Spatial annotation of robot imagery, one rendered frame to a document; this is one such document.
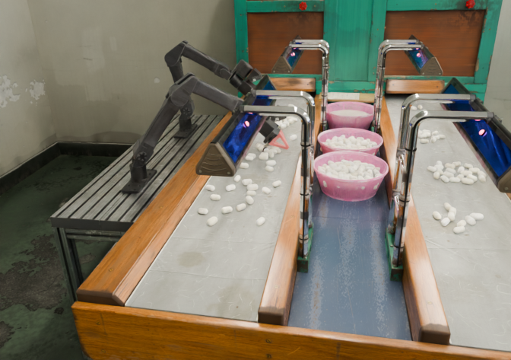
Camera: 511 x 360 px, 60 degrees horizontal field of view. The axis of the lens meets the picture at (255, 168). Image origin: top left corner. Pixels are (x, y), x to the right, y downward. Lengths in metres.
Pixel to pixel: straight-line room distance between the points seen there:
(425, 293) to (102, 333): 0.72
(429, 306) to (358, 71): 1.76
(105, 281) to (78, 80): 2.95
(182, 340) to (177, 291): 0.11
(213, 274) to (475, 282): 0.61
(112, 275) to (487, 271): 0.89
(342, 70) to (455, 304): 1.73
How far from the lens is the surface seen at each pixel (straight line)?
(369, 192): 1.58
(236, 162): 0.89
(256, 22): 2.59
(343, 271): 1.24
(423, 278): 1.10
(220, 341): 1.01
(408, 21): 2.56
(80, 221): 1.61
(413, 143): 1.06
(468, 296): 1.13
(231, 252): 1.18
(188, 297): 1.06
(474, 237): 1.35
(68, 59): 3.92
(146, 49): 3.61
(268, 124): 1.75
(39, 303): 2.43
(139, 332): 1.07
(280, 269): 1.08
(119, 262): 1.16
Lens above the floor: 1.41
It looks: 24 degrees down
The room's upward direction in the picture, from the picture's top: 2 degrees counter-clockwise
